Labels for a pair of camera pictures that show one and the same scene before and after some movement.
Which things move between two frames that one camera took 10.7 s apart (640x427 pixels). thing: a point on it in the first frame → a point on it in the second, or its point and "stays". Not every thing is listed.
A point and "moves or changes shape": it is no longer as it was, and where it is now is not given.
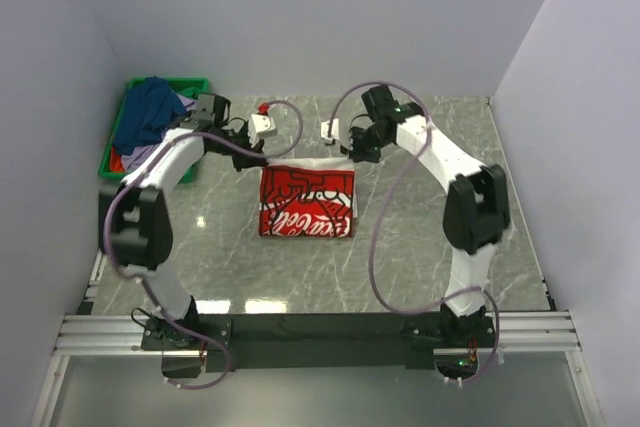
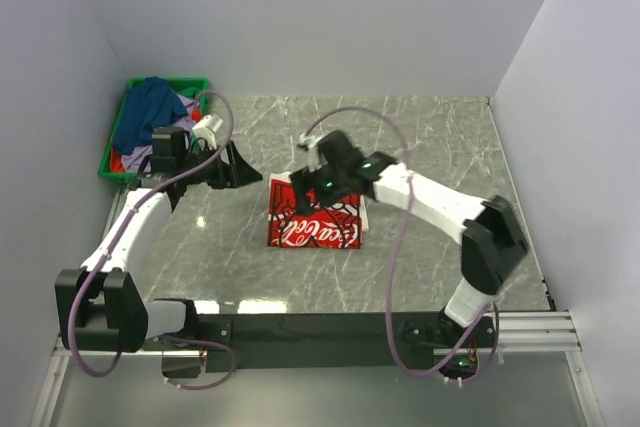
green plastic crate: x=199 y=85 stays
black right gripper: x=354 y=153 → x=305 y=181
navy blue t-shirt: x=147 y=110 stays
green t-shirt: x=190 y=92 stays
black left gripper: x=249 y=161 → x=235 y=174
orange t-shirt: x=116 y=164 stays
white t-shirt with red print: x=312 y=197 moves or changes shape
